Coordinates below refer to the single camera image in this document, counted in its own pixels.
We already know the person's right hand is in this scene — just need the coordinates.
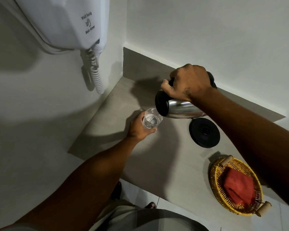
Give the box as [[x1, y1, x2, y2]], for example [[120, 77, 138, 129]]
[[160, 64, 215, 103]]

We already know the person's left hand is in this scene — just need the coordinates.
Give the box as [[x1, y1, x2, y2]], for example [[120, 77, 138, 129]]
[[126, 111, 157, 141]]

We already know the clear drinking glass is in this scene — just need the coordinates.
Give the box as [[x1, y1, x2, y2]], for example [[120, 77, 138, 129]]
[[142, 108, 163, 130]]

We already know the stainless steel electric kettle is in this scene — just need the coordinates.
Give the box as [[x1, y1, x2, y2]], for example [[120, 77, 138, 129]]
[[155, 71, 218, 119]]

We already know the person's left forearm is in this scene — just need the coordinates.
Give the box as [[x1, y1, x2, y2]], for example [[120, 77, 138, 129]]
[[0, 136, 138, 231]]

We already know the person's right forearm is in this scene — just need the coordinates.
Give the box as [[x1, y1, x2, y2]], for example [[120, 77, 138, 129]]
[[188, 87, 289, 199]]

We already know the black kettle base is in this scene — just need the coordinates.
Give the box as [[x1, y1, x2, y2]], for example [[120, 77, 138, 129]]
[[189, 117, 222, 149]]

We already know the yellow woven basket tray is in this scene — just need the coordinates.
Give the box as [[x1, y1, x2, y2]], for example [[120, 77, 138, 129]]
[[209, 155, 272, 217]]

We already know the red folded cloth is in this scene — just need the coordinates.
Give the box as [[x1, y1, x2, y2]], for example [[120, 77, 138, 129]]
[[222, 167, 256, 208]]

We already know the white coiled cord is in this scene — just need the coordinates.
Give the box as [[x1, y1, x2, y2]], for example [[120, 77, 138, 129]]
[[81, 48, 104, 94]]

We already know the white wall hair dryer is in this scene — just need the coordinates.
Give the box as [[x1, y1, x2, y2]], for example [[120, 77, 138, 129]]
[[5, 0, 108, 57]]

